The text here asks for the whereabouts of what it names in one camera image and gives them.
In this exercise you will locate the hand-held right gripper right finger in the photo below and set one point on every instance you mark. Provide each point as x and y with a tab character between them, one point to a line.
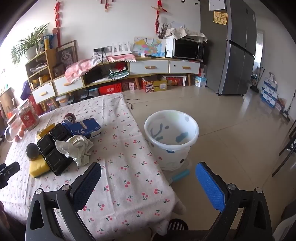
209	187

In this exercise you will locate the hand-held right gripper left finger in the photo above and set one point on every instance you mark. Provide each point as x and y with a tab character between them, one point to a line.
86	185

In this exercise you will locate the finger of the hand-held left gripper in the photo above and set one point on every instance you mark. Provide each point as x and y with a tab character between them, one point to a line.
2	182
11	168

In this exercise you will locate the yellow green sponge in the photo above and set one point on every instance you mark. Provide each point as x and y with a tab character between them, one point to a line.
38	168

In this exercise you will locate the white tissue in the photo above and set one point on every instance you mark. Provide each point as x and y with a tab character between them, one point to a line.
78	150

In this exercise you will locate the yellow plastic wrapper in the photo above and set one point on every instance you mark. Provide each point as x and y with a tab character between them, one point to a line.
44	132

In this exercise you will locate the white patterned plastic bin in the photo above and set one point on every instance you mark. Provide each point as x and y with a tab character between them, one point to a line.
171	153

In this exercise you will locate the blue paper carton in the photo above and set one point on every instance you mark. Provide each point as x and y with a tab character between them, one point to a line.
85	128

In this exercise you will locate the cartoon face metal can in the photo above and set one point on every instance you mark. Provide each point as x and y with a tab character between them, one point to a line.
69	118

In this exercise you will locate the dark round object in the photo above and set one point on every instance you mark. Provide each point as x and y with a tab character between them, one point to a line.
32	150

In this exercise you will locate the clear glass jug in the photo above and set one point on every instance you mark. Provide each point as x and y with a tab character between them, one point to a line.
16	129

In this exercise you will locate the cherry print tablecloth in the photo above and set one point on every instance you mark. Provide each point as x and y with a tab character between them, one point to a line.
129	162

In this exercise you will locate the black slatted seat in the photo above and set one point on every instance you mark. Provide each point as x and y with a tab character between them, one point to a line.
177	225

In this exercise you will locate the clear jar with red label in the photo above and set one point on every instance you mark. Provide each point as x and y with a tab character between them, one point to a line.
29	118

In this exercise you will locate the purple cloth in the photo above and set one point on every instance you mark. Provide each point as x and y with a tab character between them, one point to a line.
25	91

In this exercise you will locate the dark wooden chair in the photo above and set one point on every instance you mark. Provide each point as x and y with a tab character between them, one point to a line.
286	148

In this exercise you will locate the red box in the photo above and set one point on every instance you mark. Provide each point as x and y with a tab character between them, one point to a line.
109	89

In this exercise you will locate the white and blue carton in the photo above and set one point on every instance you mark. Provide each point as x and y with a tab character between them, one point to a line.
269	93
268	101
270	83

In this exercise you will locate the flat floor mop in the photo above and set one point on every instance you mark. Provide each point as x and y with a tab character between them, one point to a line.
285	114

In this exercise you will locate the blue and white box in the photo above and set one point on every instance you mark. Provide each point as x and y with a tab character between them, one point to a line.
200	81

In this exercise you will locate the small pink box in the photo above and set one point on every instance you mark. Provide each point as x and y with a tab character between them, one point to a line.
132	85
125	86

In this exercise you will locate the black broom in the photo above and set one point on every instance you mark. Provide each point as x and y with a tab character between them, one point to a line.
254	88

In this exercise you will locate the black electronic box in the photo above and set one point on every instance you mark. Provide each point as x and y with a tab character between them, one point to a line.
94	75

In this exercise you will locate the red patterned bag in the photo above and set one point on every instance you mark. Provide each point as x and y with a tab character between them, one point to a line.
281	103

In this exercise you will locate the clear storage box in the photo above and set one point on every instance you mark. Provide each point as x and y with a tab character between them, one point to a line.
175	81

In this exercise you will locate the printed cardboard box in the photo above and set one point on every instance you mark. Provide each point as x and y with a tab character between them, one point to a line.
153	85

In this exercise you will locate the folded green white bags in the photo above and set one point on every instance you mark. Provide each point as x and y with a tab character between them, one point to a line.
119	73

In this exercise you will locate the pink cloth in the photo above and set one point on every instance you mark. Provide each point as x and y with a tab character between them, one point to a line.
78	67

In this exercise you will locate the framed picture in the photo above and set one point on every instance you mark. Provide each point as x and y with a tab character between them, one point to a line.
66	55

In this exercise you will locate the green potted plant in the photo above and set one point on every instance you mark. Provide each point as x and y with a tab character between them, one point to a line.
30	41

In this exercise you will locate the grey refrigerator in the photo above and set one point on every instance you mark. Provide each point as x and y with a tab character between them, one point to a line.
235	58

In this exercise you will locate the wood and white cabinet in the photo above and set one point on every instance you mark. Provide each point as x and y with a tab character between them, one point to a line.
148	67

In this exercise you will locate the white power strip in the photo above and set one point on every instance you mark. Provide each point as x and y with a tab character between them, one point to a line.
101	50

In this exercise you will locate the black microwave oven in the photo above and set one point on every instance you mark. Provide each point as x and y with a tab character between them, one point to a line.
187	49

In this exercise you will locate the white fence rack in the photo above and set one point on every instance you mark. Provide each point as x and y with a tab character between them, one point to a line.
120	48

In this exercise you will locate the map print bag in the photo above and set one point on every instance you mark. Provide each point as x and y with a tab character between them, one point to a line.
148	46

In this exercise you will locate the patterned cloth cover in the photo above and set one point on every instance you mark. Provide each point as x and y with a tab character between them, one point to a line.
182	32

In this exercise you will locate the dried branches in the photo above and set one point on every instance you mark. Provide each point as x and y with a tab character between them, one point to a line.
165	30

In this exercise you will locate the yellow paper note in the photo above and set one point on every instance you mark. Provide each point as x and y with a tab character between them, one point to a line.
220	17

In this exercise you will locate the red hanging knot decoration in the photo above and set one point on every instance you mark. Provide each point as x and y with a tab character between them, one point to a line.
158	23

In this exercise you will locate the white paper sheet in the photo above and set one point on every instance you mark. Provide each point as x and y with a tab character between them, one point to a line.
217	4

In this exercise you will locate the small red wall decoration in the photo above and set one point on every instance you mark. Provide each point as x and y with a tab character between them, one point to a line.
106	5

